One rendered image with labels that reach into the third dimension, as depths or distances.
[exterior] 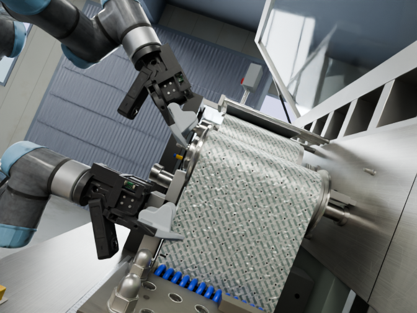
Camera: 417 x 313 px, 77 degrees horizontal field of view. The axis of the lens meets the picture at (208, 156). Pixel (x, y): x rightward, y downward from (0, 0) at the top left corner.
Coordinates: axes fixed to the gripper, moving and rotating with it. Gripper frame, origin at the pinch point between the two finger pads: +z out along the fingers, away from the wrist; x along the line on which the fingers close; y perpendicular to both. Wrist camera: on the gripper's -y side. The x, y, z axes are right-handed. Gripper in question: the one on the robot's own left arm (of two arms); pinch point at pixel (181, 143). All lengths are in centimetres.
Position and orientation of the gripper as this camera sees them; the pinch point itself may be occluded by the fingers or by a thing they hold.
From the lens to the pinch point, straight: 55.0
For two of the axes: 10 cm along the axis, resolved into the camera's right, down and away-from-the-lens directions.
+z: 4.6, 8.9, -0.7
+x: 0.3, 0.6, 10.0
